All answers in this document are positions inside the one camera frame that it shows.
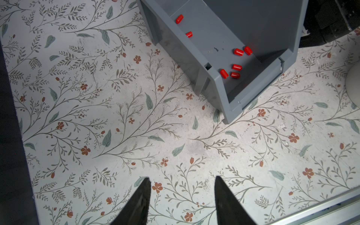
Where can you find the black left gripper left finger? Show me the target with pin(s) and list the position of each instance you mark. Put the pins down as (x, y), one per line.
(135, 212)

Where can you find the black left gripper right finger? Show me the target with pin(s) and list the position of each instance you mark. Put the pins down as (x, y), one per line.
(229, 210)

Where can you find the white dome with screws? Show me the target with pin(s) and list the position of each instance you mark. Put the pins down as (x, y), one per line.
(352, 84)

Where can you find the grey plastic parts bin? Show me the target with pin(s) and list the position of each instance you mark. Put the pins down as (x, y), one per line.
(231, 50)

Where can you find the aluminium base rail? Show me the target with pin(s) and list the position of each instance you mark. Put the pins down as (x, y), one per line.
(343, 209)

